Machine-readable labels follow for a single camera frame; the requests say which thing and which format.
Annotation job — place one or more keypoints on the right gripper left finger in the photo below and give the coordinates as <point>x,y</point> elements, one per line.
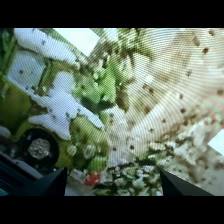
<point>50,185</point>

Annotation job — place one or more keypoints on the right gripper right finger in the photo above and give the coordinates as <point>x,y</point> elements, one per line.
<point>176,187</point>

